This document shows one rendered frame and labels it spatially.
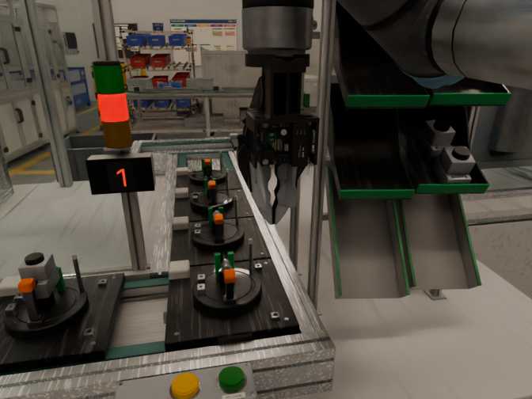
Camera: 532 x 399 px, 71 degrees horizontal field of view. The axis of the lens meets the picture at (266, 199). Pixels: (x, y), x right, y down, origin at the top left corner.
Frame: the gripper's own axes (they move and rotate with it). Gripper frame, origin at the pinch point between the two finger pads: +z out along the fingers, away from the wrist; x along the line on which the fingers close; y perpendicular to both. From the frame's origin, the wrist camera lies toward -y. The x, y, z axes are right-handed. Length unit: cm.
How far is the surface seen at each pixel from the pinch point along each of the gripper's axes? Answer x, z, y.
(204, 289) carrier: -9.6, 22.9, -17.0
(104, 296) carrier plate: -29.8, 26.4, -23.3
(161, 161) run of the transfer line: -25, 31, -137
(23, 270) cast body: -40.3, 15.4, -17.9
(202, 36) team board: 35, -49, -1078
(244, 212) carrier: 4, 26, -60
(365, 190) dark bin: 19.1, 2.4, -11.6
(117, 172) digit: -24.7, 2.1, -29.1
